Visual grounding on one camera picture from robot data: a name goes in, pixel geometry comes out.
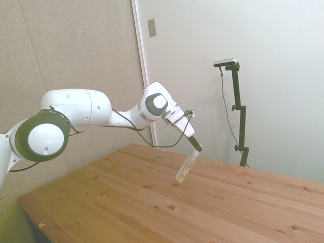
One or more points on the black camera stand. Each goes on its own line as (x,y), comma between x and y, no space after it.
(240,119)

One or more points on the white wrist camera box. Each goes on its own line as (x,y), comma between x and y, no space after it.
(174,114)

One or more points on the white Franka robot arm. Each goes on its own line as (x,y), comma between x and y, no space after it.
(76,108)

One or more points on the clear sanitizer pump bottle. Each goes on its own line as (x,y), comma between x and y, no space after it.
(186,167)

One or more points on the white door frame trim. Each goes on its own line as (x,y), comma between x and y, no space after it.
(143,50)

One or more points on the grey wall plate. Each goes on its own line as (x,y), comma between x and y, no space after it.
(152,27)

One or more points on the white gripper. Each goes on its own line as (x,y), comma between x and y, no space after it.
(186,127)

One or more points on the silver exterior camera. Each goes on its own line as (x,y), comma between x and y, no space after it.
(225,62)

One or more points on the small orange paper scrap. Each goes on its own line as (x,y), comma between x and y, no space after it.
(41,224)

